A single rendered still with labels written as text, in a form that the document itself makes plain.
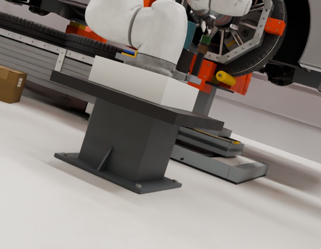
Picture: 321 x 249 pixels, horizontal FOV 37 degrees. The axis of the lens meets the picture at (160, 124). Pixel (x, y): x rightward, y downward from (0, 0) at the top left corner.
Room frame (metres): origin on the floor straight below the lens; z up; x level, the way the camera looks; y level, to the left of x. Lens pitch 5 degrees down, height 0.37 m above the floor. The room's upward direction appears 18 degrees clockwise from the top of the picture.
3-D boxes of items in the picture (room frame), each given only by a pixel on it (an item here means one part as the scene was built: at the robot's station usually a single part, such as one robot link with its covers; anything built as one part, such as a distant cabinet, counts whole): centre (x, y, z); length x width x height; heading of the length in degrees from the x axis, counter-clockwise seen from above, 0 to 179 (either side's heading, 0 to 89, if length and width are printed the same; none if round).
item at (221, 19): (2.73, -0.11, 0.85); 0.21 x 0.14 x 0.14; 158
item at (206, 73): (2.83, -0.15, 0.48); 0.16 x 0.12 x 0.17; 158
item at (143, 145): (1.81, 0.09, 0.15); 0.50 x 0.50 x 0.30; 66
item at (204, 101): (2.95, -0.20, 0.32); 0.40 x 0.30 x 0.28; 68
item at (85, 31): (5.86, 1.21, 0.69); 0.52 x 0.17 x 0.35; 158
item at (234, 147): (2.93, -0.24, 0.13); 0.50 x 0.36 x 0.10; 68
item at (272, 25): (2.68, -0.43, 0.85); 0.09 x 0.08 x 0.07; 68
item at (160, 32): (1.82, 0.10, 0.56); 0.18 x 0.16 x 0.22; 73
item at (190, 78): (2.50, 0.10, 0.44); 0.43 x 0.17 x 0.03; 68
